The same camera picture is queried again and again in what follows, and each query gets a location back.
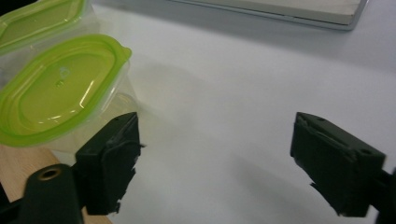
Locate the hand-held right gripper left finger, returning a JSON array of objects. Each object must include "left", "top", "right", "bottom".
[{"left": 74, "top": 111, "right": 146, "bottom": 217}]

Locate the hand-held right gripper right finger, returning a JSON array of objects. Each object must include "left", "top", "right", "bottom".
[{"left": 290, "top": 111, "right": 387, "bottom": 218}]

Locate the round container with green lid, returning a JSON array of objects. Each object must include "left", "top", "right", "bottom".
[{"left": 0, "top": 33, "right": 138, "bottom": 153}]

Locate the rectangular container with green lid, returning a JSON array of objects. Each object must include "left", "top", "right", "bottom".
[{"left": 0, "top": 0, "right": 101, "bottom": 89}]

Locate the white wire rack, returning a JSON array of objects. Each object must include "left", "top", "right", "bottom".
[{"left": 167, "top": 0, "right": 370, "bottom": 32}]

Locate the pale grey table board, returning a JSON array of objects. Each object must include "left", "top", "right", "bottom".
[{"left": 49, "top": 0, "right": 396, "bottom": 224}]

